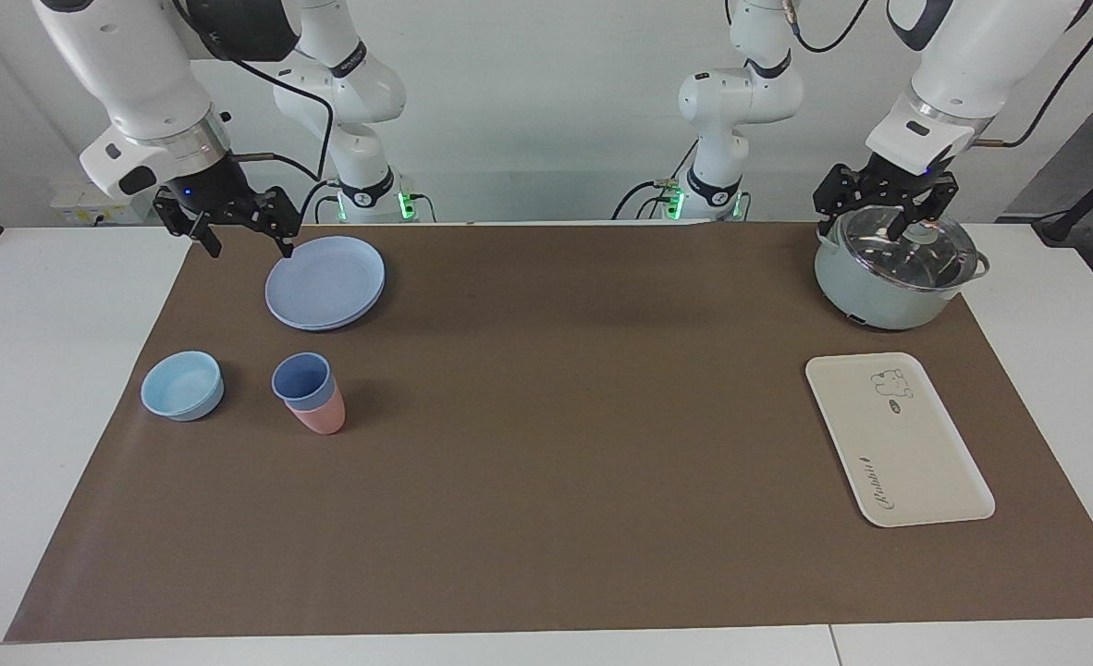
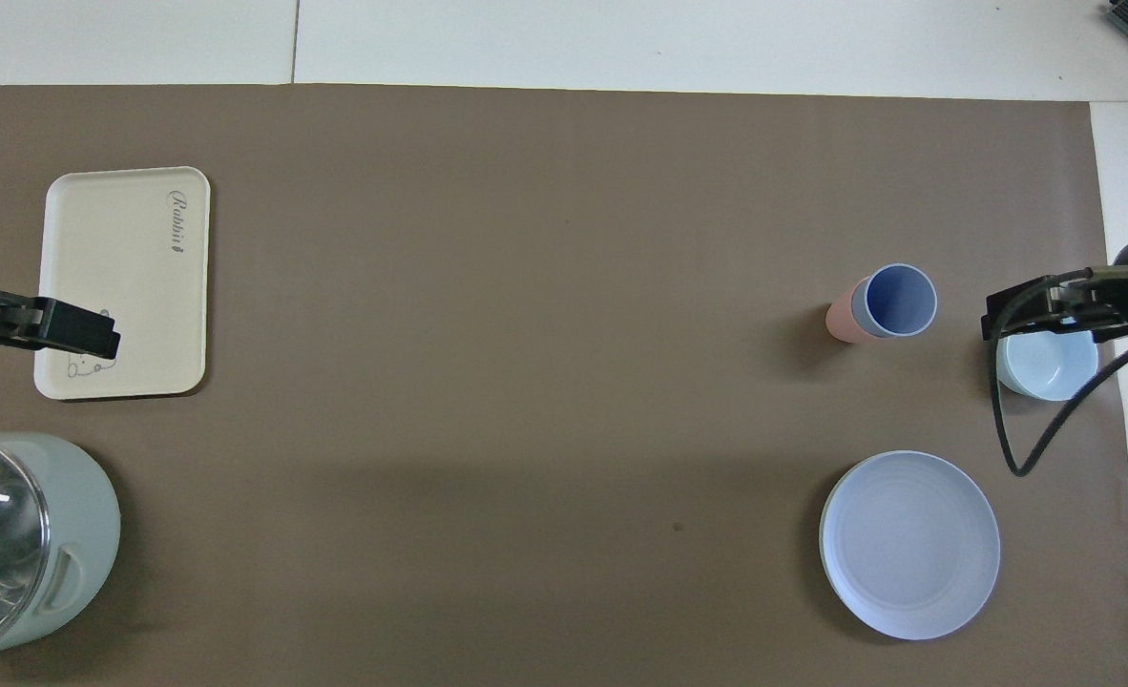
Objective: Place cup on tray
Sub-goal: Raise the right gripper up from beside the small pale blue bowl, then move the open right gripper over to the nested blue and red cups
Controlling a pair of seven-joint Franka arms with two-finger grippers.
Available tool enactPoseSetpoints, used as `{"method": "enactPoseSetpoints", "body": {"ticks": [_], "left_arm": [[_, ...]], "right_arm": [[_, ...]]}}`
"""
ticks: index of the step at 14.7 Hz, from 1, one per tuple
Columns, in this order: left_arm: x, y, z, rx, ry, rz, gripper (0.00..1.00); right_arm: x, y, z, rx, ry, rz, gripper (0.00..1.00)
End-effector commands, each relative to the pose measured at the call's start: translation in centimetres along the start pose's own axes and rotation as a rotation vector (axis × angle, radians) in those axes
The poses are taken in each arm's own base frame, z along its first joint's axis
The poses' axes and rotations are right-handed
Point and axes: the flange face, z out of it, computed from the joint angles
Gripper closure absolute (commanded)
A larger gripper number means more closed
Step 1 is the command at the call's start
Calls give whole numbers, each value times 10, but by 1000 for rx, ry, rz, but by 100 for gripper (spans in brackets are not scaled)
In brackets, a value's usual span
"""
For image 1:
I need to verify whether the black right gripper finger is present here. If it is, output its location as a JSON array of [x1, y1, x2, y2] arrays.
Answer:
[[190, 215, 225, 259], [269, 211, 301, 259]]

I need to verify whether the blue ribbed plastic cup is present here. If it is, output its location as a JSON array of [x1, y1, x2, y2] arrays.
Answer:
[[271, 352, 335, 413]]

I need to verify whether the pink plastic cup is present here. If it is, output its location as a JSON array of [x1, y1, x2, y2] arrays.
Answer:
[[286, 383, 347, 436]]

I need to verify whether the cream rectangular rabbit tray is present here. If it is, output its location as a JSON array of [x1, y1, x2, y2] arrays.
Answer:
[[804, 351, 997, 528]]

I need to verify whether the lavender blue round plate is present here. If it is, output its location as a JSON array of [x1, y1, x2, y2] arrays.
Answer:
[[264, 236, 387, 332]]

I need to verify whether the pale green cooking pot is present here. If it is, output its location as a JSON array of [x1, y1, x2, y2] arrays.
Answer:
[[814, 222, 991, 331]]

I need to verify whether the white power strip box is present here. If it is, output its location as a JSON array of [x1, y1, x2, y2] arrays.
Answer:
[[50, 179, 154, 227]]

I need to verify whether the light blue small bowl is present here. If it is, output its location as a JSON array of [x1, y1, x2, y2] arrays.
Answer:
[[141, 351, 226, 423]]

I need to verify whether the black stand leg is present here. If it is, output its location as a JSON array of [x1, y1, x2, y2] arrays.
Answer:
[[1032, 148, 1093, 247]]

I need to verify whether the brown table mat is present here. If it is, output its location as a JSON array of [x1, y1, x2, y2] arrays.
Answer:
[[4, 222, 1093, 644]]

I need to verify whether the black right base cable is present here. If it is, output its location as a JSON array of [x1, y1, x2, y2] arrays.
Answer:
[[299, 179, 436, 224]]

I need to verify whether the black base cable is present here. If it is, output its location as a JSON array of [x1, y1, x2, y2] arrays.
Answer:
[[299, 179, 436, 224], [611, 139, 700, 222]]

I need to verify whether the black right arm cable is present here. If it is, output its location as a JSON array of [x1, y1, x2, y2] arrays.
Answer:
[[172, 0, 337, 228]]

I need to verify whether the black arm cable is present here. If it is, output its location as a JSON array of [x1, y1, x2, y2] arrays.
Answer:
[[172, 0, 337, 228], [976, 0, 1093, 150]]

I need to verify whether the black left base cable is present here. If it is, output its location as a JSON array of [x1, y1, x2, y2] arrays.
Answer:
[[611, 139, 700, 222]]

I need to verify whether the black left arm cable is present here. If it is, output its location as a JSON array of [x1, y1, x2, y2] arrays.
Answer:
[[976, 0, 1093, 150]]

